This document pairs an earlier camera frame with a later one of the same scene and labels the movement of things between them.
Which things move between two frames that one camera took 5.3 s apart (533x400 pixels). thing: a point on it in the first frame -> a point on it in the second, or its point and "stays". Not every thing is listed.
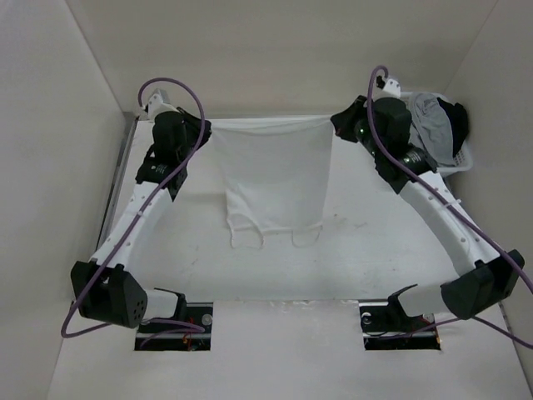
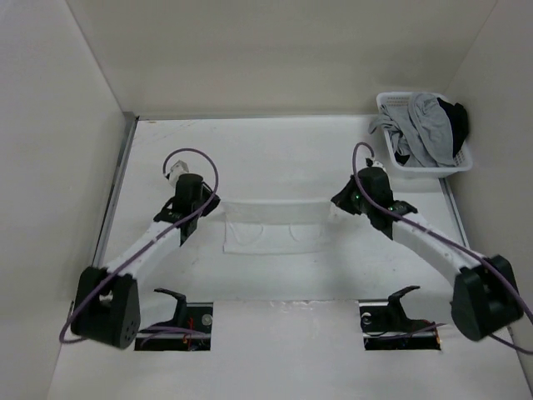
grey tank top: x=434 y=128 stays
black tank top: x=460 y=124 stays
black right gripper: x=345 y=120 -> x=341 y=199
